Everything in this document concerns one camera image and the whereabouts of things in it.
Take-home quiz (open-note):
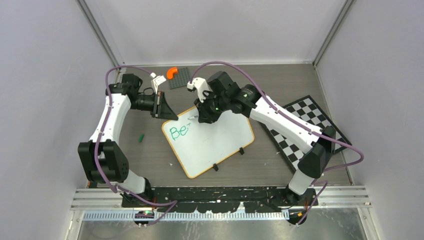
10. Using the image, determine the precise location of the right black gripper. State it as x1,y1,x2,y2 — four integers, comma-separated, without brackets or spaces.
194,90,230,124

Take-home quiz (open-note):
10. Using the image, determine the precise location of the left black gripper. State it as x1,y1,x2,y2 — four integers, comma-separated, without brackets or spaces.
130,90,179,121

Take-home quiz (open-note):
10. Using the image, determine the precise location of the green marker cap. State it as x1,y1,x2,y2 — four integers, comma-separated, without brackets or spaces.
138,133,145,143

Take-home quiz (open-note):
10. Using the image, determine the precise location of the yellow framed whiteboard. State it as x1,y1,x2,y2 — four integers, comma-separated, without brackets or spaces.
161,106,255,179

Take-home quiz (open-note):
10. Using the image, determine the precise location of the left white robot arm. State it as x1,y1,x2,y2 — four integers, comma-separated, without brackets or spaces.
77,73,178,207

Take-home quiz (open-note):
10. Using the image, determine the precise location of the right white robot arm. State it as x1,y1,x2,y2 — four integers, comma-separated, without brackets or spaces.
186,71,336,205

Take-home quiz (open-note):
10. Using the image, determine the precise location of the grey studded baseplate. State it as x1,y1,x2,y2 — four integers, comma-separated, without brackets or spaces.
168,67,192,90

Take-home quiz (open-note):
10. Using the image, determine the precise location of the orange curved block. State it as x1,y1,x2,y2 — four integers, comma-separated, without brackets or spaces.
166,67,179,80

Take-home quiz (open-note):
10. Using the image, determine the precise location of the black white checkerboard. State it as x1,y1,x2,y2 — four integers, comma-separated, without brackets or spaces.
259,95,353,174

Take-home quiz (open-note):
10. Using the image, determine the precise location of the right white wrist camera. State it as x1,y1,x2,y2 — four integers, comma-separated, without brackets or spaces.
186,77,212,103

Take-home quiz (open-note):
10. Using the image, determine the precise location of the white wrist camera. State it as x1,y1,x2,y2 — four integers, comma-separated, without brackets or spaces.
150,72,167,95
186,77,212,103

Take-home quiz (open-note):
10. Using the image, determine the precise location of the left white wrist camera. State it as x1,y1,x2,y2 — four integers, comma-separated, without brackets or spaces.
150,72,167,95

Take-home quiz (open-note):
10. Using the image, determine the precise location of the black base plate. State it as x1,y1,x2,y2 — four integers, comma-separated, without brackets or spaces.
120,186,319,214

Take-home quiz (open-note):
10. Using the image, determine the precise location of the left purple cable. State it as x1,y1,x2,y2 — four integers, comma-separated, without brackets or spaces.
93,65,176,227

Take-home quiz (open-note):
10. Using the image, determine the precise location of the purple cable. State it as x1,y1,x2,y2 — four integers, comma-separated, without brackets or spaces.
189,61,365,227
93,65,176,227

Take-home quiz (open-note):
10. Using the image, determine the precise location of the aluminium rail frame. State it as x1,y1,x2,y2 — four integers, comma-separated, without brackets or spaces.
70,66,373,222

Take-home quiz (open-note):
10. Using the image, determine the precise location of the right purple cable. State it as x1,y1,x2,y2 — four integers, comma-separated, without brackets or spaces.
189,61,365,227

